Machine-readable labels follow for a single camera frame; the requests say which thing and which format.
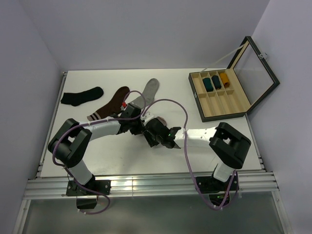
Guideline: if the beige sock with red stripes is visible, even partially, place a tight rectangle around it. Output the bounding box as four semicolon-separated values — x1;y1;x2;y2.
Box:
157;117;167;126

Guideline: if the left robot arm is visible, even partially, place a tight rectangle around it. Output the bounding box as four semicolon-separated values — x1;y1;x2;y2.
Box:
48;104;141;195

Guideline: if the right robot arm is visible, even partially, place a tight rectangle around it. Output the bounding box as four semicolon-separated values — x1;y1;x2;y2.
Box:
141;117;251;190

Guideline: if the brown striped sock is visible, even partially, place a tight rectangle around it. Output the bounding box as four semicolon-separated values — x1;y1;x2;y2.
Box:
87;86;130;121

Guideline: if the grey striped sock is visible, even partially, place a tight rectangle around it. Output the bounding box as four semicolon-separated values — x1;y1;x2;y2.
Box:
130;78;159;109

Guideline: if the black sock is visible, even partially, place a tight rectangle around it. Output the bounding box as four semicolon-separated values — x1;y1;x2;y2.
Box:
60;87;104;107

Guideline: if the teal rolled sock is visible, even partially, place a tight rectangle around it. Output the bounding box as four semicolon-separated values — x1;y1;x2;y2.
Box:
202;78;214;92

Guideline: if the dark blue rolled sock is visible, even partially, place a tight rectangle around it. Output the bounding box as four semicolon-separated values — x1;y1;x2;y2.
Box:
212;75;222;90

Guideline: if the mustard rolled sock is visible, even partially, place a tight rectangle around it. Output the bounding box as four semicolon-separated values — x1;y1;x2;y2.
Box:
219;73;230;88

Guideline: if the black compartment box with lid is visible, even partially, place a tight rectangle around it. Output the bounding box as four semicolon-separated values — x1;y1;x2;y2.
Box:
188;36;280;122

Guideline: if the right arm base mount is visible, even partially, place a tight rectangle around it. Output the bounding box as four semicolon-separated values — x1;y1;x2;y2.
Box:
195;172;239;210

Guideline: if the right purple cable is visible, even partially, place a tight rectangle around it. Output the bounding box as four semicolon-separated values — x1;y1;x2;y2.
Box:
141;98;241;211

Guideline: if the purple cable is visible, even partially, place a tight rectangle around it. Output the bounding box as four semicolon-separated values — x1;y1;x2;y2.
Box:
141;98;241;211
52;90;147;215

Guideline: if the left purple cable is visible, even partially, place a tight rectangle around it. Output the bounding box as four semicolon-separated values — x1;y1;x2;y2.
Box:
52;90;147;215

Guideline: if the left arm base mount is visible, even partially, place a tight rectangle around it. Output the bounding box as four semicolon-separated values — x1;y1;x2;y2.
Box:
65;180;111;215

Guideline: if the aluminium frame rail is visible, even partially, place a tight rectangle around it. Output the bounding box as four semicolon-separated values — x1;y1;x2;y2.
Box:
23;171;279;200

